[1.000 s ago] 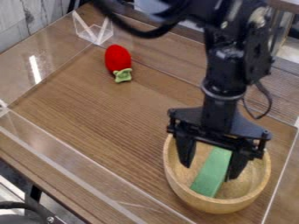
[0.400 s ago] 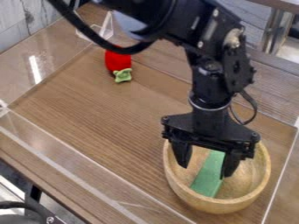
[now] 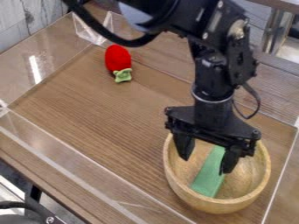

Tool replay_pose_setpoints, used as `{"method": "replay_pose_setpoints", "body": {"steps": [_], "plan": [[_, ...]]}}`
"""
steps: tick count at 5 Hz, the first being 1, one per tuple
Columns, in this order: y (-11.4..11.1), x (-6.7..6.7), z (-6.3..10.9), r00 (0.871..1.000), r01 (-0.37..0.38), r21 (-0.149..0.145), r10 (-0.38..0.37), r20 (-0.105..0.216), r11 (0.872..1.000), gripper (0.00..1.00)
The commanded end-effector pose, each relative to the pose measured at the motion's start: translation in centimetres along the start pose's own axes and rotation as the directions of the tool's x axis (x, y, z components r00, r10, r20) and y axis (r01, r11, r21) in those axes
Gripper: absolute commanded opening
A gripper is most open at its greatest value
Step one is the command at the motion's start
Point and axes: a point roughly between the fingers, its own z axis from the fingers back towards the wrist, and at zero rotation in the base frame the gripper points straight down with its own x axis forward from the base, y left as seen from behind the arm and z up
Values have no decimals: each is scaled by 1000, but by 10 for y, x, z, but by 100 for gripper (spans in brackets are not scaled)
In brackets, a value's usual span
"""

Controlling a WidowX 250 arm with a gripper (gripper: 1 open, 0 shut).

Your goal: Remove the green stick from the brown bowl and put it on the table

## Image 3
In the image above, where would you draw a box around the metal table leg background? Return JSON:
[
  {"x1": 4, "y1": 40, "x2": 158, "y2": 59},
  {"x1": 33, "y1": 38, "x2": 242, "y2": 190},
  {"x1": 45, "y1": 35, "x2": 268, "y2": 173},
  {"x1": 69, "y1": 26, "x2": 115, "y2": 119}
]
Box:
[{"x1": 263, "y1": 9, "x2": 295, "y2": 54}]

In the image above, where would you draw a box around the clear acrylic tray wall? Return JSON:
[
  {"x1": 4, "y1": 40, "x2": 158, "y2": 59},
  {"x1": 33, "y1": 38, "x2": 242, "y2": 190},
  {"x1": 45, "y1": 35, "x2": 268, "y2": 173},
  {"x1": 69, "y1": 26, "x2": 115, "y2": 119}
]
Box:
[{"x1": 0, "y1": 100, "x2": 195, "y2": 224}]

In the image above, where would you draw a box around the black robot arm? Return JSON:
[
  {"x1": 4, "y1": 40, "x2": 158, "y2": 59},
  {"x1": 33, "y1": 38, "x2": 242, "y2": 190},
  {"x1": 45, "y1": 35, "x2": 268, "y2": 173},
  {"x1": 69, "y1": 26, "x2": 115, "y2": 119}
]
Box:
[{"x1": 117, "y1": 0, "x2": 260, "y2": 173}]

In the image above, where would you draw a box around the brown wooden bowl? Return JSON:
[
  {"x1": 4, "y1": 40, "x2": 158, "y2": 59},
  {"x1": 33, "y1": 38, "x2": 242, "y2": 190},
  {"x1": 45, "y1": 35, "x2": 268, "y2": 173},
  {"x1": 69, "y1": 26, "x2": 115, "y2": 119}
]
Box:
[{"x1": 163, "y1": 134, "x2": 271, "y2": 214}]

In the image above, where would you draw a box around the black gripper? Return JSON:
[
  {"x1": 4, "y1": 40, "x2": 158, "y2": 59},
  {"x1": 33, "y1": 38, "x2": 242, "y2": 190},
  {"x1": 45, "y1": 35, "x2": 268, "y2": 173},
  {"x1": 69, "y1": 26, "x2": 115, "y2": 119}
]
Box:
[{"x1": 164, "y1": 98, "x2": 262, "y2": 174}]

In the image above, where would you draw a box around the clear acrylic corner bracket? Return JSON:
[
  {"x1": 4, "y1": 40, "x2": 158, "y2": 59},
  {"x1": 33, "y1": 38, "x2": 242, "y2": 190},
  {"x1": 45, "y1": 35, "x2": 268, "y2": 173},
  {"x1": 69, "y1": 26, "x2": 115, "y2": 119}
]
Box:
[{"x1": 72, "y1": 11, "x2": 113, "y2": 48}]

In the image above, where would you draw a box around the green stick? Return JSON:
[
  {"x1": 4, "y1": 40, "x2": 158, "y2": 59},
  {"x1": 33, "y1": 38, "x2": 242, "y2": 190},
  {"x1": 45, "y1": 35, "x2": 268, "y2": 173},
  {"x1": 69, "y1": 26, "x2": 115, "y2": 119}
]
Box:
[{"x1": 191, "y1": 146, "x2": 226, "y2": 198}]

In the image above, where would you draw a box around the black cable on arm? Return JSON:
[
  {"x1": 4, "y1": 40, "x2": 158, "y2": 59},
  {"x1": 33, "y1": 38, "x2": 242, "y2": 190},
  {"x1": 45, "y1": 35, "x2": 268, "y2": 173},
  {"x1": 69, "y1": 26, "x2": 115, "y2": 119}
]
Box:
[{"x1": 61, "y1": 0, "x2": 180, "y2": 48}]

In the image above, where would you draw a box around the red plush strawberry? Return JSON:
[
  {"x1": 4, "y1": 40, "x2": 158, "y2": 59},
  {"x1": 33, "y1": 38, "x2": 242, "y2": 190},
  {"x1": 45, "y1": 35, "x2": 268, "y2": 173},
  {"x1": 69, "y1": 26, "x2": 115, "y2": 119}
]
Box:
[{"x1": 105, "y1": 45, "x2": 132, "y2": 83}]

